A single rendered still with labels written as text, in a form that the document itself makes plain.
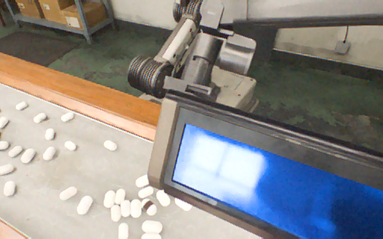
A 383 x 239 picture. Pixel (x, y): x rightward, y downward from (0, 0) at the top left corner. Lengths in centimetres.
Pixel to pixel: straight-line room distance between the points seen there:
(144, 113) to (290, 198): 56
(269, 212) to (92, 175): 49
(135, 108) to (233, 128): 56
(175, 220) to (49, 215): 25
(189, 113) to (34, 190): 52
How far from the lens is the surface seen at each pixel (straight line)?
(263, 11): 53
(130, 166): 61
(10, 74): 102
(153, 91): 82
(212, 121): 16
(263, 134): 16
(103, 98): 77
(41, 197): 63
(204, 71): 50
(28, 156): 70
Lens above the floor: 122
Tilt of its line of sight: 43 degrees down
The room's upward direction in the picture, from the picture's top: straight up
